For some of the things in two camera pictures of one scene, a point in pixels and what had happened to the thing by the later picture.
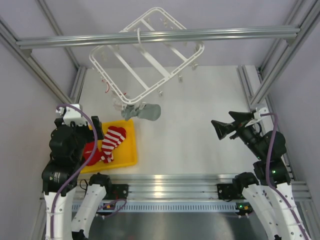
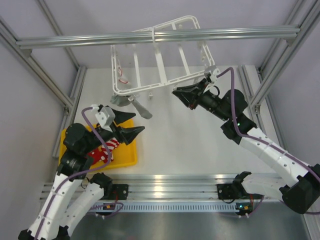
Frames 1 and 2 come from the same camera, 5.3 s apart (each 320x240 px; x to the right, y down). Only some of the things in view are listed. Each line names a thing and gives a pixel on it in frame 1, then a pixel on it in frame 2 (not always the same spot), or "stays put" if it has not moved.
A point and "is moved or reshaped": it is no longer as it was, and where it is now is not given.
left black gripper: [91, 136] -> [128, 133]
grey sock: [150, 112] -> [124, 100]
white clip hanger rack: [134, 71] is moved or reshaped
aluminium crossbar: [118, 39] stays put
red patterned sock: [97, 155] stays put
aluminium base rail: [192, 187] stays put
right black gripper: [223, 128] -> [189, 95]
